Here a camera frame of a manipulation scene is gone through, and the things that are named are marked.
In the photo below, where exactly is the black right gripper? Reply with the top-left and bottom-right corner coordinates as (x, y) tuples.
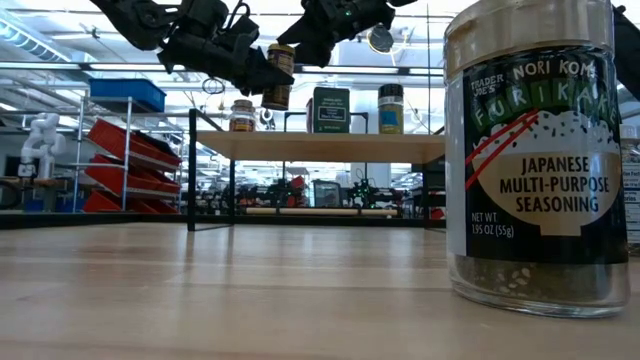
(277, 0), (396, 69)

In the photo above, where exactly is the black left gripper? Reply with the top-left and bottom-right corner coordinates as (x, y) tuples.
(159, 19), (296, 97)

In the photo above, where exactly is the chili onion jar yellow lid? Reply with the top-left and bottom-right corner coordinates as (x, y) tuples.
(260, 43), (296, 112)

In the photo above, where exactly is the small glass jar cork lid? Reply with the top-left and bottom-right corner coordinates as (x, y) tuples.
(228, 99), (258, 133)

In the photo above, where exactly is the dark green spice tin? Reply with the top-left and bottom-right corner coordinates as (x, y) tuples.
(310, 86), (351, 134)

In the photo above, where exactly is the thyme leaves jar black lid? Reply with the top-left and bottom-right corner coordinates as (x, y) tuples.
(377, 83), (405, 135)

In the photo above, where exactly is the furikake glass jar tan lid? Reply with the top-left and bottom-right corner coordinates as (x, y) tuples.
(443, 0), (630, 319)

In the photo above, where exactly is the bagel seasoning jar white lid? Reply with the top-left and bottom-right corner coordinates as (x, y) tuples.
(619, 124), (640, 256)

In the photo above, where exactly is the red and black machine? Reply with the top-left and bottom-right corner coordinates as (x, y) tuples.
(269, 174), (307, 209)

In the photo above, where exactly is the blue plastic bin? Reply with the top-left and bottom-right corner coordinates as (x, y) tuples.
(89, 78), (167, 114)

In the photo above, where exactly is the glass display case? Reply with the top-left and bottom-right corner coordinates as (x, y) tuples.
(312, 179), (344, 209)

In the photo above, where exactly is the red bin storage rack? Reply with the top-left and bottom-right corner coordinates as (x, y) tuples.
(72, 97), (182, 215)

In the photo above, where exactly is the black robot with green lights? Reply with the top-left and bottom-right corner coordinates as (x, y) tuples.
(349, 177), (401, 210)

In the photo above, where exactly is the black cabinet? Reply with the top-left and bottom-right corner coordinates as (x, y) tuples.
(412, 149), (446, 221)

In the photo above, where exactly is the white robot figure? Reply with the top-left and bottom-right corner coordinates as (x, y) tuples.
(18, 112), (68, 180)

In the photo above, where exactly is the wooden workbench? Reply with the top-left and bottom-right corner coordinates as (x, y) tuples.
(0, 177), (69, 214)

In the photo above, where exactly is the black ceiling cord reel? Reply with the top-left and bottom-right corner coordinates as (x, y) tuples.
(367, 24), (396, 55)

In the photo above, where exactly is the wooden shelf riser black frame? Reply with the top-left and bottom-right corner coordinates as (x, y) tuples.
(187, 108), (446, 232)

